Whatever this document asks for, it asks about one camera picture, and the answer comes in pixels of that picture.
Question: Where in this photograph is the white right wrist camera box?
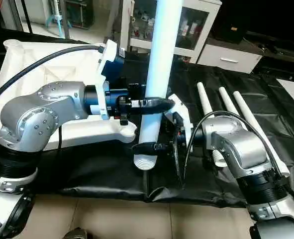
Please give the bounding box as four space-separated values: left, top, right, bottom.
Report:
165 93 194 150

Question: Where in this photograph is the white glass door cabinet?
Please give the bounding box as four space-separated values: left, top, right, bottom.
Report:
119 0 222 63

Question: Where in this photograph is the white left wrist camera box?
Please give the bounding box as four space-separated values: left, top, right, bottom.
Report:
95 39 126 121

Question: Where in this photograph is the white flat board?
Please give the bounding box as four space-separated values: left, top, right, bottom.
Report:
276 78 294 108

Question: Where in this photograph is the white plastic table leg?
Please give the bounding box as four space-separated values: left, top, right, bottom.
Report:
233 91 292 176
133 0 185 171
196 82 216 119
218 87 243 122

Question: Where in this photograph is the white drawer unit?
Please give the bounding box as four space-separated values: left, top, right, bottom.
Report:
196 37 265 75

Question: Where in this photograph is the white plastic table top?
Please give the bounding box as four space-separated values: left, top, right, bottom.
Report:
0 39 138 150

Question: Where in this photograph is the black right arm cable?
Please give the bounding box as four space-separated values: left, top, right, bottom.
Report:
178 111 283 189

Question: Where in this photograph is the black work mat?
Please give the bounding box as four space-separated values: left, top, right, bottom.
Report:
0 25 294 208

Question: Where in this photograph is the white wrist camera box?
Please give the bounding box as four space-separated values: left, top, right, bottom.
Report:
95 39 126 121
165 93 194 150

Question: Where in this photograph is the dark low sideboard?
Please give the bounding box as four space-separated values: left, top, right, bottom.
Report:
221 0 294 80

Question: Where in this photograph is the light blue stand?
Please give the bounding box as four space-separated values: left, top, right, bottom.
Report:
45 0 64 29

